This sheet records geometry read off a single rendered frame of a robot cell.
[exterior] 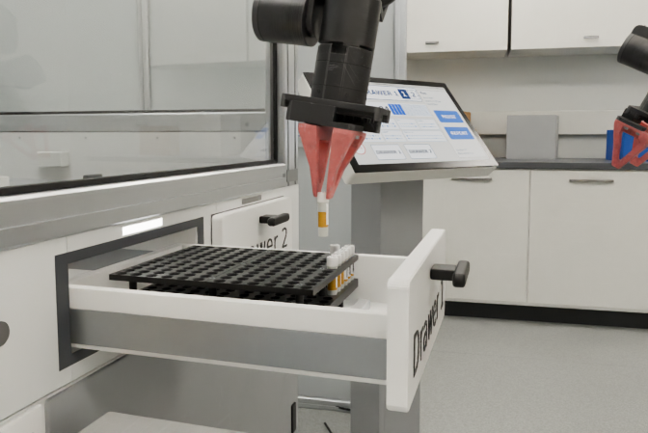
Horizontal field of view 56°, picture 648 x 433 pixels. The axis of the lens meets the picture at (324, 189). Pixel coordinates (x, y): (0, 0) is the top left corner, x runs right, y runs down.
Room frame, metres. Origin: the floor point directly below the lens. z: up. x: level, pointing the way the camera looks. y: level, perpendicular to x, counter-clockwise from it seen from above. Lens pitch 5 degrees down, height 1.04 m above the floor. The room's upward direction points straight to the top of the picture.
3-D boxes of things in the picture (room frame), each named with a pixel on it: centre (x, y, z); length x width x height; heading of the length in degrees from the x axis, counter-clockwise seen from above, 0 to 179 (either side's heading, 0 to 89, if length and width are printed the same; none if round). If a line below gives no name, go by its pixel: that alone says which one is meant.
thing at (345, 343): (0.67, 0.10, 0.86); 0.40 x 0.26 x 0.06; 73
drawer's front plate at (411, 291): (0.61, -0.10, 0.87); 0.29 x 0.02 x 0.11; 163
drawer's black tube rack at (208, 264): (0.67, 0.09, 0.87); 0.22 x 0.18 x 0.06; 73
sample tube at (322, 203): (0.63, 0.00, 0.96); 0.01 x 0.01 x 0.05
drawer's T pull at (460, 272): (0.61, -0.13, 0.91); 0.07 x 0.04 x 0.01; 163
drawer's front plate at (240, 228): (1.01, 0.11, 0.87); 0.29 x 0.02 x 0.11; 163
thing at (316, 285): (0.64, -0.01, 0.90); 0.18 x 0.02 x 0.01; 163
